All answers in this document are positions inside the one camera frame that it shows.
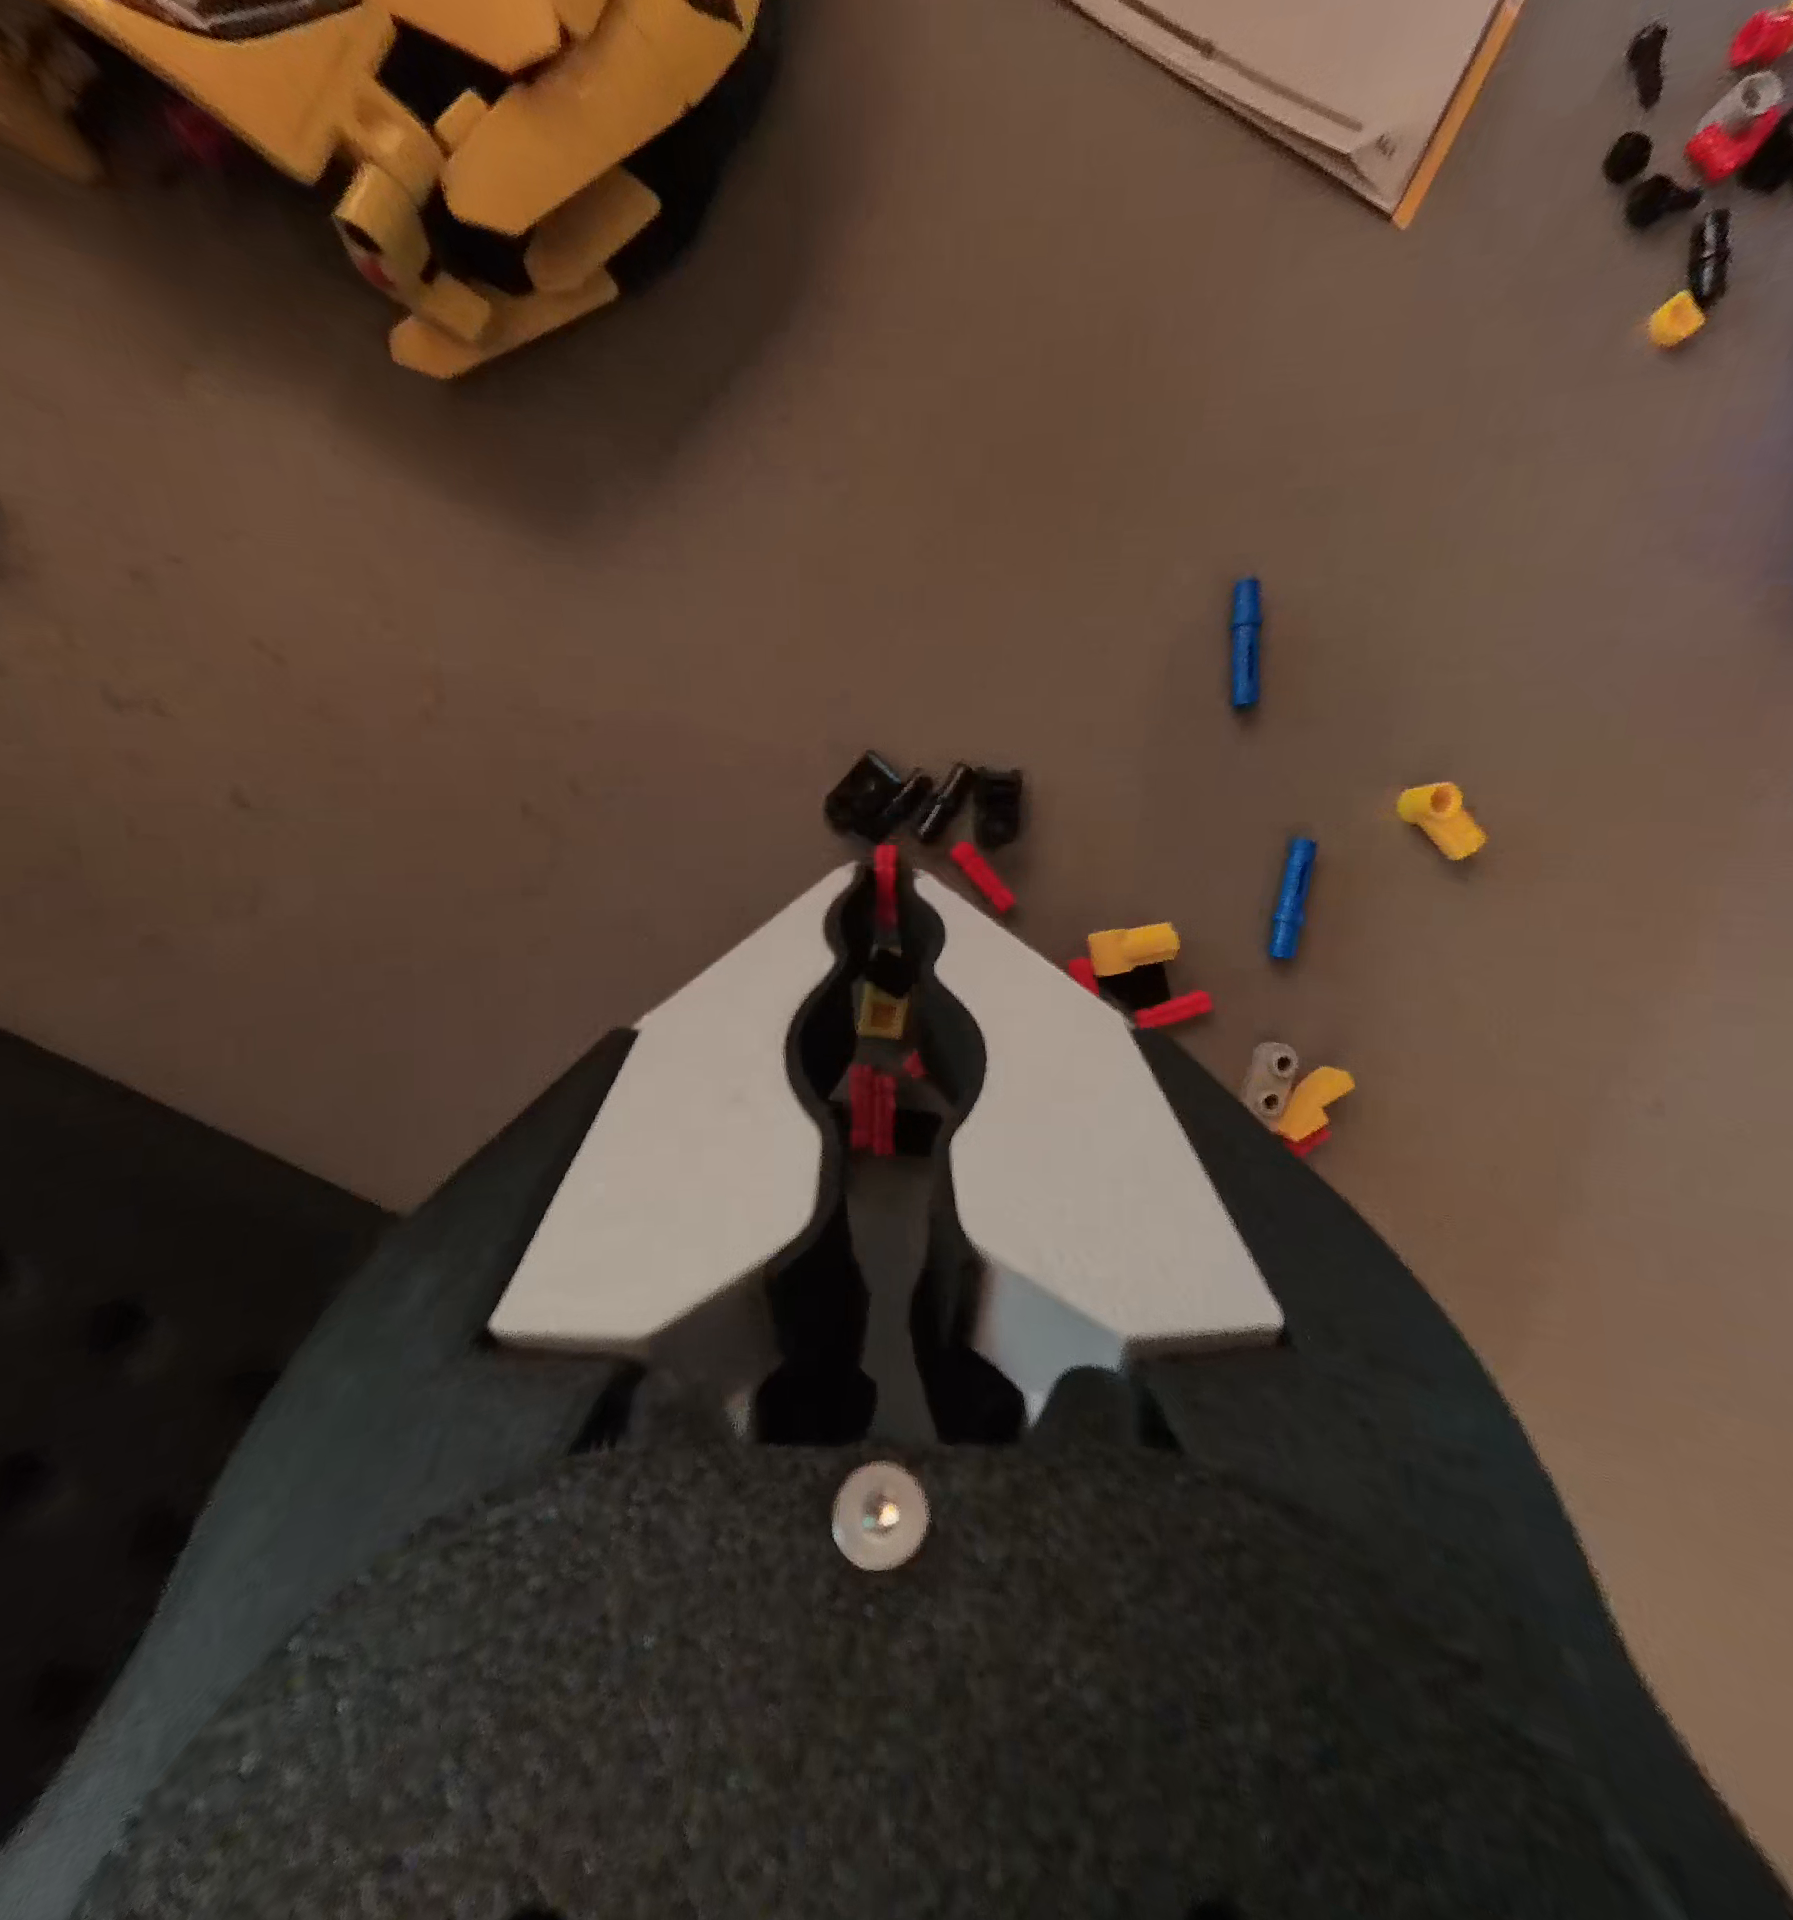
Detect yellow toy brick car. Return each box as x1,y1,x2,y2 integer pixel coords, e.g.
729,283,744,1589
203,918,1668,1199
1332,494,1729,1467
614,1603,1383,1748
0,0,765,383

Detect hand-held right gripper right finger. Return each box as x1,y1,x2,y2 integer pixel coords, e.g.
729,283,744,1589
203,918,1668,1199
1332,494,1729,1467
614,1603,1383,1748
907,867,1286,1419

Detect open instruction booklet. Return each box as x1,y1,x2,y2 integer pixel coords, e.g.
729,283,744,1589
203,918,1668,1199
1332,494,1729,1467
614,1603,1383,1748
1062,0,1526,231

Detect grey desk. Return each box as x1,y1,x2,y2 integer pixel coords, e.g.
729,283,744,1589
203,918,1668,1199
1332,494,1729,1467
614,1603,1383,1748
0,0,1793,1920

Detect loose small brick pieces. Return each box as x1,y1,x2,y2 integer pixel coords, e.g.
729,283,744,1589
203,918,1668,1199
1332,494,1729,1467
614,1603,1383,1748
821,576,1490,1166

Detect scattered coloured brick pieces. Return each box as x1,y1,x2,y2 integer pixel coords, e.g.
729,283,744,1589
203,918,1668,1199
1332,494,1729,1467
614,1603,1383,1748
1599,0,1793,351

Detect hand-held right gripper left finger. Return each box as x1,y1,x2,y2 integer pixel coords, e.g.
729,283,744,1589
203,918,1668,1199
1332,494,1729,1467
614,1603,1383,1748
488,864,857,1428

